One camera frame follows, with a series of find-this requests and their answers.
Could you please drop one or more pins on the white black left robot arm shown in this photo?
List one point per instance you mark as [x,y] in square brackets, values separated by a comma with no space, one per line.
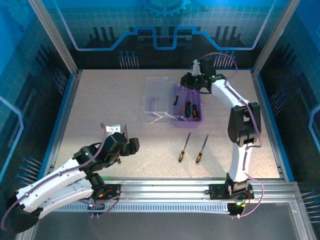
[55,185]

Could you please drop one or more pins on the small controller board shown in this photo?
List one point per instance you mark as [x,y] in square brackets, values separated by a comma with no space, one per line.
[236,210]
[96,208]

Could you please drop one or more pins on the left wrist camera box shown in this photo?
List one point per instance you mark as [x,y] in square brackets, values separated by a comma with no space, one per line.
[112,128]

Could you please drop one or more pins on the blue table edge strip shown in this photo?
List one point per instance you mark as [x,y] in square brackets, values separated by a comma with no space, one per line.
[65,100]
[266,100]

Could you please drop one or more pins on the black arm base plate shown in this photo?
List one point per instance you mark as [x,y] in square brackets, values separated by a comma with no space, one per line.
[217,191]
[113,191]

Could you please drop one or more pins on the green-black screwdriver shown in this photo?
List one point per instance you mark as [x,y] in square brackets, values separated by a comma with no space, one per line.
[187,110]

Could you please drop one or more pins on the purple tool box clear lid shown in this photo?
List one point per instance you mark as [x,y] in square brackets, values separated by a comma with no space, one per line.
[187,123]

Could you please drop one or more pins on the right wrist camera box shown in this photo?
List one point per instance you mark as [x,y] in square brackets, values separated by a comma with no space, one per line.
[196,68]

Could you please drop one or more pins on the clear tool tray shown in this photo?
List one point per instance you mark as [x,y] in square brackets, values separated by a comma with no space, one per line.
[162,110]

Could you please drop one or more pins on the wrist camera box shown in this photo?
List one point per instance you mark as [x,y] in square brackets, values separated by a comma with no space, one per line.
[112,128]
[196,68]

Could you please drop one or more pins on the aluminium rail frame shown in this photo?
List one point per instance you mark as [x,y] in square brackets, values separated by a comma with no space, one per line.
[162,187]

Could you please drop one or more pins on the aluminium frame post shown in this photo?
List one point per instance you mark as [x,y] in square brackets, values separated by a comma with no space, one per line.
[54,35]
[276,35]

